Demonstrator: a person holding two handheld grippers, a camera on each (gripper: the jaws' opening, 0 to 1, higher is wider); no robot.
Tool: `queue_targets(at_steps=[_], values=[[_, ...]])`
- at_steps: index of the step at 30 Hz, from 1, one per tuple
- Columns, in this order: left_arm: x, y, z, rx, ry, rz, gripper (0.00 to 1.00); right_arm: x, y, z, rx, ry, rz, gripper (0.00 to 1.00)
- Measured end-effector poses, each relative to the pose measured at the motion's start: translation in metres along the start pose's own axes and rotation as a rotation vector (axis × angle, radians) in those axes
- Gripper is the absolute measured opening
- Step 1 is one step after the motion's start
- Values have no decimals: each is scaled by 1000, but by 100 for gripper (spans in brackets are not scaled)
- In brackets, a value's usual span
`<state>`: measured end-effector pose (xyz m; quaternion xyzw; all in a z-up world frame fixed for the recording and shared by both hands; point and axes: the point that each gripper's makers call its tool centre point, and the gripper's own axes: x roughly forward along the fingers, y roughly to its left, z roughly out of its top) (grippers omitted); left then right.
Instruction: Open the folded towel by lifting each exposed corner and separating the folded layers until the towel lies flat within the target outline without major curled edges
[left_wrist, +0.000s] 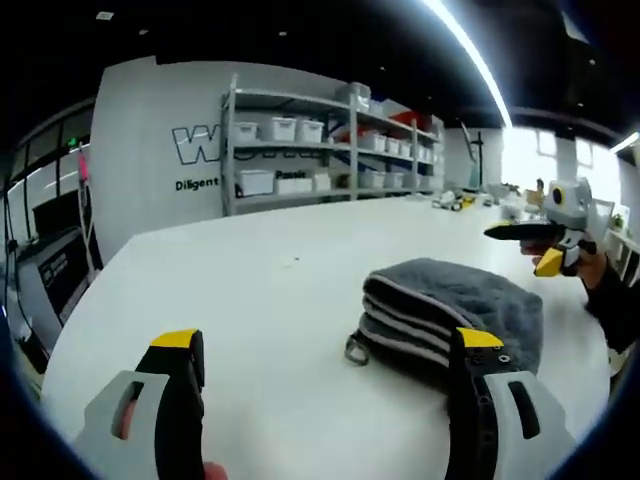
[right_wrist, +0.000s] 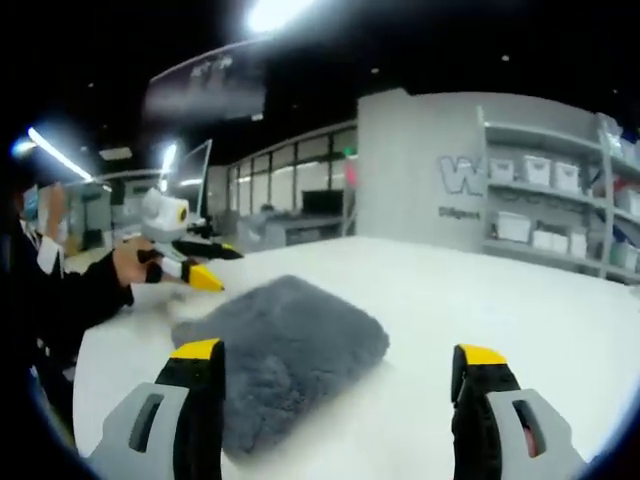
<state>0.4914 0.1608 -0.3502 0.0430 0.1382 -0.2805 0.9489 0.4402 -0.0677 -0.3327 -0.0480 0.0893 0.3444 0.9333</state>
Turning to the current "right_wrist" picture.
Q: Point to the grey metal shelf rack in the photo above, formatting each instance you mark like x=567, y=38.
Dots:
x=545, y=137

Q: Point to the black desk monitor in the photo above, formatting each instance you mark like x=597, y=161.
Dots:
x=324, y=202

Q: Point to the ceiling light strip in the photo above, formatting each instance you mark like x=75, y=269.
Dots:
x=169, y=157
x=60, y=152

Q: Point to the glass office partition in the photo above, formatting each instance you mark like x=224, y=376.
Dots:
x=290, y=175

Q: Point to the person's head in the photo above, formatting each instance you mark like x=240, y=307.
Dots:
x=52, y=210

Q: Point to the hanging black monitor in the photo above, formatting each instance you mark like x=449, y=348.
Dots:
x=205, y=85

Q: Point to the row of white storage bins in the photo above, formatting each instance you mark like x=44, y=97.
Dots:
x=537, y=170

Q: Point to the grey plush towel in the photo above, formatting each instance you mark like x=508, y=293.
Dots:
x=290, y=350

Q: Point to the person's left hand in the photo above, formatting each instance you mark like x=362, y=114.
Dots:
x=135, y=265

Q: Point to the pink hanging tag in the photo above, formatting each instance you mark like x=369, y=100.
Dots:
x=351, y=174

